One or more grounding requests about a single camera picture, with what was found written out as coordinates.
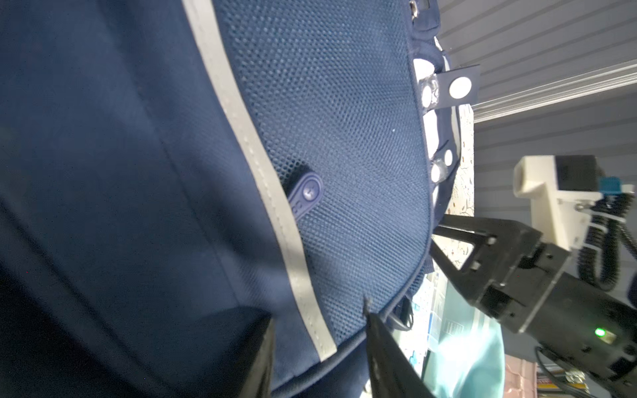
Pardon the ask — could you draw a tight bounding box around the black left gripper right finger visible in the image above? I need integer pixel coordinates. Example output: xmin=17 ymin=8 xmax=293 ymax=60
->
xmin=363 ymin=298 xmax=433 ymax=398

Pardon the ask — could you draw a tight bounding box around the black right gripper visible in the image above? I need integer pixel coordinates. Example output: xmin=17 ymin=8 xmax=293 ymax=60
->
xmin=431 ymin=215 xmax=636 ymax=383

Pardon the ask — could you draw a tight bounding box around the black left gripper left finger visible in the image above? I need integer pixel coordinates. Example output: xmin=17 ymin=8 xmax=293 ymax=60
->
xmin=221 ymin=316 xmax=275 ymax=398

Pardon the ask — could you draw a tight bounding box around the light blue umbrella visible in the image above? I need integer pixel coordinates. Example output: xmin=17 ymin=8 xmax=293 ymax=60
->
xmin=423 ymin=285 xmax=505 ymax=398

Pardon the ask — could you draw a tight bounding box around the navy blue student backpack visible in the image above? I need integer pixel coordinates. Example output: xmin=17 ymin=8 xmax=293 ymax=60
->
xmin=1 ymin=1 xmax=460 ymax=397

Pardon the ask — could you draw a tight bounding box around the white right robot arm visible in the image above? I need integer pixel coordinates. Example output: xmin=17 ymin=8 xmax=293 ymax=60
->
xmin=431 ymin=194 xmax=636 ymax=397

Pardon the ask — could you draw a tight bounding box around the pink pencil cup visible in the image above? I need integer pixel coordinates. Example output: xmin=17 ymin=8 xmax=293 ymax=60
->
xmin=503 ymin=355 xmax=537 ymax=398

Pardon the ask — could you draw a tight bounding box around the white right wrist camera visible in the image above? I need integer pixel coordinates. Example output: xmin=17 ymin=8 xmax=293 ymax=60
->
xmin=513 ymin=155 xmax=635 ymax=250

